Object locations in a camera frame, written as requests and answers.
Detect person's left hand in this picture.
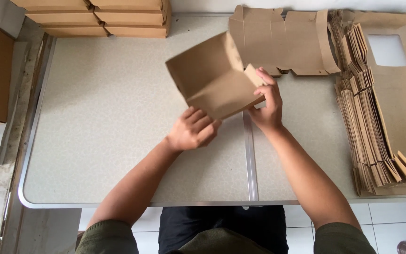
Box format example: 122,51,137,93
166,106,223,153

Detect person's right hand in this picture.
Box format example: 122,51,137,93
247,67,284,132

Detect half-folded brown cardboard box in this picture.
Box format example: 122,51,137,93
165,31,268,120

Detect pile of flat cardboard blanks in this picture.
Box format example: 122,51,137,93
229,5,341,77

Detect black shorts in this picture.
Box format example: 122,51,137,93
158,206,289,254

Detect olive green shirt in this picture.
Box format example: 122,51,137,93
75,219,376,254

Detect pile of windowed cardboard blanks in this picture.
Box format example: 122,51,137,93
328,9,406,197

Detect stack of finished cardboard boxes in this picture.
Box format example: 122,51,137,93
10,0,172,39

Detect grey board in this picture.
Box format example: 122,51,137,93
0,0,27,39

